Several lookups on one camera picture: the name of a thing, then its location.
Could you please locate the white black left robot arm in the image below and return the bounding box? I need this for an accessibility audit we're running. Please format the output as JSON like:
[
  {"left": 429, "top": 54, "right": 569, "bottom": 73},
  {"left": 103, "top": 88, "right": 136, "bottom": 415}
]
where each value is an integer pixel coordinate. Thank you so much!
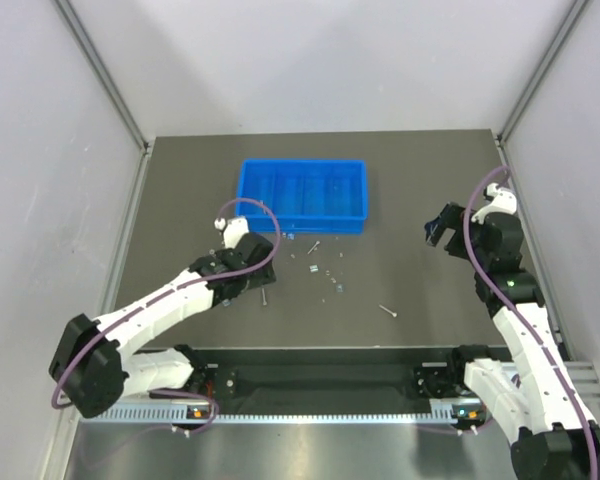
[{"left": 49, "top": 217, "right": 277, "bottom": 419}]

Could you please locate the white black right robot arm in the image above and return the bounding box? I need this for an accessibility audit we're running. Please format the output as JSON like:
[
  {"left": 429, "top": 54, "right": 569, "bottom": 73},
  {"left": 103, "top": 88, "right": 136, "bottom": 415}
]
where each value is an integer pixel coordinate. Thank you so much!
[{"left": 425, "top": 183, "right": 600, "bottom": 479}]

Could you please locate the blue plastic divided bin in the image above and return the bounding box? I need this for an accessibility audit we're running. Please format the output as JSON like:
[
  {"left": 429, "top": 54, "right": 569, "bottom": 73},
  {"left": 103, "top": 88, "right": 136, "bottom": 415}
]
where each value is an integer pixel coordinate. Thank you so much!
[{"left": 235, "top": 158, "right": 369, "bottom": 235}]

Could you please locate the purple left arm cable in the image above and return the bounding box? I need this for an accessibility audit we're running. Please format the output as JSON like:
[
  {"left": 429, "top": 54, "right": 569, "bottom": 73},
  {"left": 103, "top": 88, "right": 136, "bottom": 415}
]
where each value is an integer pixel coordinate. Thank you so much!
[{"left": 49, "top": 198, "right": 282, "bottom": 411}]

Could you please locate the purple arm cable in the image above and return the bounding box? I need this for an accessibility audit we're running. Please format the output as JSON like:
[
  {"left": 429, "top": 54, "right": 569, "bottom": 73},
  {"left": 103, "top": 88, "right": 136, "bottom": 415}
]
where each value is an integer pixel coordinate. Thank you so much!
[
  {"left": 462, "top": 166, "right": 600, "bottom": 480},
  {"left": 49, "top": 198, "right": 282, "bottom": 411}
]

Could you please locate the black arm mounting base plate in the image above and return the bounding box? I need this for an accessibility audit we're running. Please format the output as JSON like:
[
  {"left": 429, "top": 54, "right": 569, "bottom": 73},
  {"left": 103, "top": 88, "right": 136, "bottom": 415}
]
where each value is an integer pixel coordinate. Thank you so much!
[{"left": 134, "top": 347, "right": 511, "bottom": 401}]

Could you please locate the grey slotted cable duct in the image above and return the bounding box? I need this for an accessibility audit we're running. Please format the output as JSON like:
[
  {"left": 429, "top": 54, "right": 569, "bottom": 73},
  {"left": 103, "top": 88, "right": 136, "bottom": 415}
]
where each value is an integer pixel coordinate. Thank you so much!
[{"left": 87, "top": 398, "right": 457, "bottom": 425}]

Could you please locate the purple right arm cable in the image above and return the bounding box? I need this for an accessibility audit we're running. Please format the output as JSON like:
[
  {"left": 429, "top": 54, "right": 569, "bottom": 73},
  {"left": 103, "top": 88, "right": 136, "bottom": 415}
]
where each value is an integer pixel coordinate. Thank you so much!
[{"left": 462, "top": 166, "right": 600, "bottom": 480}]

